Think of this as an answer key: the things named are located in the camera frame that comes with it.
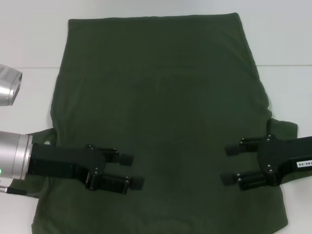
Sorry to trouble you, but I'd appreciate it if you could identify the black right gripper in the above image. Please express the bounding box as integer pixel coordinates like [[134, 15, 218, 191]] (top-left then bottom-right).
[[220, 134, 312, 192]]

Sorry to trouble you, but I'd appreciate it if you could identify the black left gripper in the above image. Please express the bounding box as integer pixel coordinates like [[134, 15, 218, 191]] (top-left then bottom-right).
[[27, 143, 145, 195]]

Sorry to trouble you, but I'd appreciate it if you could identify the dark green t-shirt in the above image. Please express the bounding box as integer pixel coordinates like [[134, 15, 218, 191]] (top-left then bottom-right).
[[8, 12, 298, 234]]

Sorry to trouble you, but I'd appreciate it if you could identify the dark cable with silver plug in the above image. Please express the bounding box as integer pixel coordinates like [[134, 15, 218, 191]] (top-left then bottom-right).
[[0, 186, 28, 196]]

